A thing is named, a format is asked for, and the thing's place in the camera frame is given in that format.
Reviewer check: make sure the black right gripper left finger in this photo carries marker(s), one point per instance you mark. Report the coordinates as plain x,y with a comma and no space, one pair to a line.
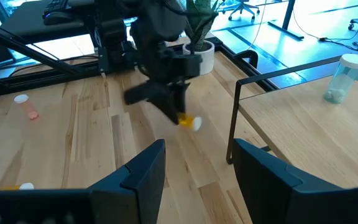
135,193

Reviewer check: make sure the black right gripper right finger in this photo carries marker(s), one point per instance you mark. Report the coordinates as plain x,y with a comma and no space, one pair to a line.
269,193

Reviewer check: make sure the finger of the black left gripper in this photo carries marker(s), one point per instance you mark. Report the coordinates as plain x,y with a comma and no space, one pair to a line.
157,95
180,96

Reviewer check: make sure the orange medicine bottle white cap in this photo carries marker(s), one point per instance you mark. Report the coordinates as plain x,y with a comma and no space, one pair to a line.
188,120
26,186

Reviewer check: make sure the blue medicine bottle white cap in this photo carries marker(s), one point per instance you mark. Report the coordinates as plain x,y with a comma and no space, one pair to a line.
342,84

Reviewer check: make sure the pink medicine bottle white cap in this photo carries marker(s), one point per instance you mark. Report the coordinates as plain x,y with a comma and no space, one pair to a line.
26,107

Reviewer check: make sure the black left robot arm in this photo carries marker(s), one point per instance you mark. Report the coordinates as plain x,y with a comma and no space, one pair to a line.
154,21

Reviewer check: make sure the white round plant pot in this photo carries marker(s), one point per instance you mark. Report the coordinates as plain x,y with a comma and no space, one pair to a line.
208,59

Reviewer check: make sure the green snake plant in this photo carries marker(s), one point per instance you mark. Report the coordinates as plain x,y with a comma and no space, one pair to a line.
202,21

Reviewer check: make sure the black office chair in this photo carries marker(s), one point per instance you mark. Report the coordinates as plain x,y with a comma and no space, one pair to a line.
242,7

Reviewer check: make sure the black rounded desk device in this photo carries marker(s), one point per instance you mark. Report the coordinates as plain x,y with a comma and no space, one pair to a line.
64,18

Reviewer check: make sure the black floor stand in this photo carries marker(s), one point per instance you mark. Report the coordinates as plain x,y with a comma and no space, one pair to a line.
287,12

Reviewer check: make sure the black keyboard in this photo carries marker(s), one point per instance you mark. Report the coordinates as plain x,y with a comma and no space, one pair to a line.
56,4

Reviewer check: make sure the dark grey desk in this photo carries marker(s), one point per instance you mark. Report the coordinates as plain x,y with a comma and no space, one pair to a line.
26,25

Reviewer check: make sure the wooden shelf black metal frame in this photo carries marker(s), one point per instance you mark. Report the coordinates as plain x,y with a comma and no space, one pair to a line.
306,130

